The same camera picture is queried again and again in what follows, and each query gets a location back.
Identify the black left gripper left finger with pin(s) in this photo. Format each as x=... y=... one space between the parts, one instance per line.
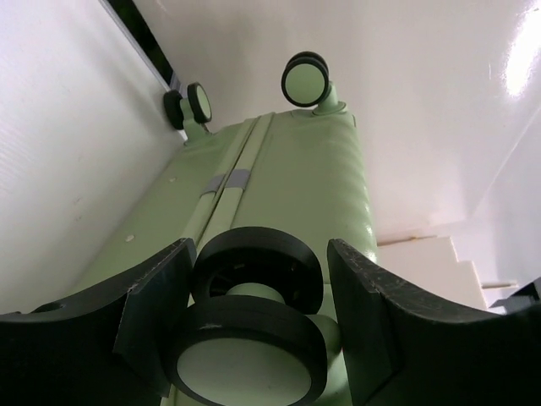
x=103 y=345

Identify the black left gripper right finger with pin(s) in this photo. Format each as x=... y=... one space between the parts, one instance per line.
x=406 y=346

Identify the green hard-shell suitcase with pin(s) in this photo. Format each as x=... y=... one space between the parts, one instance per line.
x=298 y=171

